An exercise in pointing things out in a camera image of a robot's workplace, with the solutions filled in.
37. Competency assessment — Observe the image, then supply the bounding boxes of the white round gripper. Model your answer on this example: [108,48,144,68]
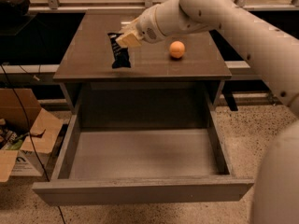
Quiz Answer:
[116,6,165,48]

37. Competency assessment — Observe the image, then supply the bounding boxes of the dark blue rxbar wrapper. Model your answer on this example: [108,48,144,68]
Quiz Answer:
[107,33,131,69]

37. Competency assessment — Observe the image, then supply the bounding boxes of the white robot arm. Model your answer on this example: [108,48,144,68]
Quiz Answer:
[117,0,299,224]

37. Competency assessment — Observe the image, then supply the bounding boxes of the grey cabinet with counter top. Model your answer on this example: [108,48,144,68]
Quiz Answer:
[54,13,231,129]

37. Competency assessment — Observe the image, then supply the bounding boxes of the open grey top drawer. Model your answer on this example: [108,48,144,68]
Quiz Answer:
[33,111,254,205]

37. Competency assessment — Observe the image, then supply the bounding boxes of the orange fruit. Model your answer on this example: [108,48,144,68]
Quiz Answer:
[169,41,185,59]

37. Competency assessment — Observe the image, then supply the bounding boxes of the dark object on left shelf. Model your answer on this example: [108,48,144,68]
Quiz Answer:
[0,0,31,18]

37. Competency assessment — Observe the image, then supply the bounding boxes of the brown cardboard box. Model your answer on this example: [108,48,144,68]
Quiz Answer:
[0,89,63,183]

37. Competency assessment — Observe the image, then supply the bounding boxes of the items inside cardboard box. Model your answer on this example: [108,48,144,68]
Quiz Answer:
[0,119,28,150]

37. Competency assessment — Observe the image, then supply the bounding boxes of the black cable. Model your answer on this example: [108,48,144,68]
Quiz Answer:
[0,63,66,224]

